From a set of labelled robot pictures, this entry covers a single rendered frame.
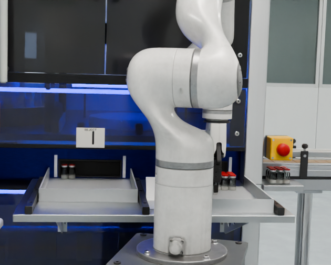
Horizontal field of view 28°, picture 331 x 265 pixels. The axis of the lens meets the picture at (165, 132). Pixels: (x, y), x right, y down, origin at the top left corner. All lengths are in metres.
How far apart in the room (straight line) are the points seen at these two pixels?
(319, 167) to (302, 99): 4.69
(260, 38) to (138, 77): 0.80
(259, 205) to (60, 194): 0.52
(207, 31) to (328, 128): 5.72
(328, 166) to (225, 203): 0.65
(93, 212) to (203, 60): 0.54
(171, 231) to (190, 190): 0.09
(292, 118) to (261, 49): 4.88
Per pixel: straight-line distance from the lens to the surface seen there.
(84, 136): 2.00
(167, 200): 1.32
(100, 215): 1.63
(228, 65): 1.29
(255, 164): 2.07
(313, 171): 2.24
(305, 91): 6.92
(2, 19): 1.93
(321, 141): 7.03
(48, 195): 1.76
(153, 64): 1.30
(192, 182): 1.31
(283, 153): 2.05
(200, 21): 1.37
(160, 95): 1.30
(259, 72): 2.04
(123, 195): 1.76
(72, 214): 1.63
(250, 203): 1.69
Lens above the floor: 1.26
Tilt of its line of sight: 6 degrees down
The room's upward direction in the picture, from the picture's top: 2 degrees clockwise
